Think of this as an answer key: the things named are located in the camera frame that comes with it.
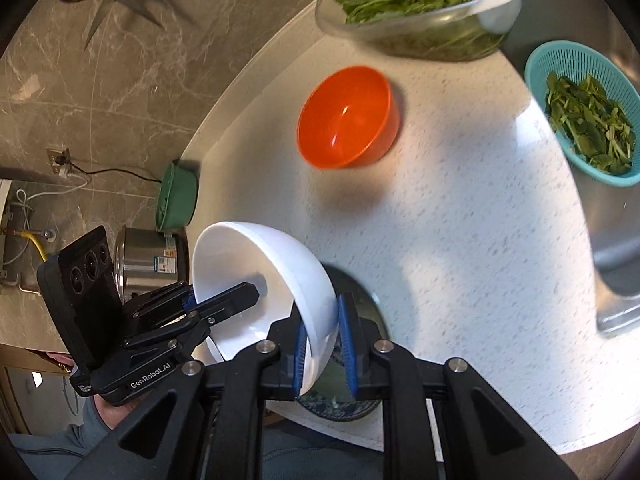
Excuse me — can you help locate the green plastic basin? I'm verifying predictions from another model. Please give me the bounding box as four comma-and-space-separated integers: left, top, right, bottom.
154, 161, 200, 231

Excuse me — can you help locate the black power cable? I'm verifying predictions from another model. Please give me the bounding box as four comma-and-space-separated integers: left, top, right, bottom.
65, 162, 163, 184

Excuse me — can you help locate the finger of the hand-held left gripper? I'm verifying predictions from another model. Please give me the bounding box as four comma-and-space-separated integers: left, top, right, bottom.
122, 282, 197, 333
122, 282, 261, 361

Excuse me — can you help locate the teal plastic colander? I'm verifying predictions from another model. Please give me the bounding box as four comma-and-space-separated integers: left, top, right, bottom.
524, 41, 640, 188

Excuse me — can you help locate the orange bowl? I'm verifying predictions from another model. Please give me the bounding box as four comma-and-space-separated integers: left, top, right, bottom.
297, 66, 401, 170

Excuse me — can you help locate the small white bowl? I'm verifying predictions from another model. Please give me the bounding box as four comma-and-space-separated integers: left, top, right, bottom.
191, 221, 340, 395

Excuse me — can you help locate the stainless steel rice cooker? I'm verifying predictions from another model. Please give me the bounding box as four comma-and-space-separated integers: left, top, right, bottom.
114, 226, 191, 301

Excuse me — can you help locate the green floral patterned bowl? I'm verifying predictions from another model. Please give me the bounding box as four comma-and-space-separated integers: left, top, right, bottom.
295, 265, 391, 423

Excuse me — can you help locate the clear glass bowl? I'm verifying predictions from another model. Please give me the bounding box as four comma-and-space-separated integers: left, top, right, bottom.
315, 0, 535, 62

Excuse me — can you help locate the person's left hand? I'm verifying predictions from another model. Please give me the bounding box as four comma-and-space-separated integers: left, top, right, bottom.
95, 396, 146, 431

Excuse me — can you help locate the yellow gas hose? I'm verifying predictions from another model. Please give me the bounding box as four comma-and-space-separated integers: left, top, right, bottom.
0, 227, 56, 264

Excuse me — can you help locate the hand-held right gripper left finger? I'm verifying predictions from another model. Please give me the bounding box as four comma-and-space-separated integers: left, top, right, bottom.
65, 317, 310, 480

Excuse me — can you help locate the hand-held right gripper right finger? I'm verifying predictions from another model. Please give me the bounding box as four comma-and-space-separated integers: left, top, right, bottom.
336, 292, 576, 480

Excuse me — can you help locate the white cable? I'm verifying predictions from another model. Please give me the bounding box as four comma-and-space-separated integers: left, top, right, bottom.
15, 175, 93, 212

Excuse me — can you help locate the wall socket with plug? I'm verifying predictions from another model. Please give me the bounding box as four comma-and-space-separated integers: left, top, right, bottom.
46, 147, 76, 177

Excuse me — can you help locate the steel sink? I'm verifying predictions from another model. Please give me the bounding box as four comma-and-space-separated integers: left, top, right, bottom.
500, 0, 640, 338

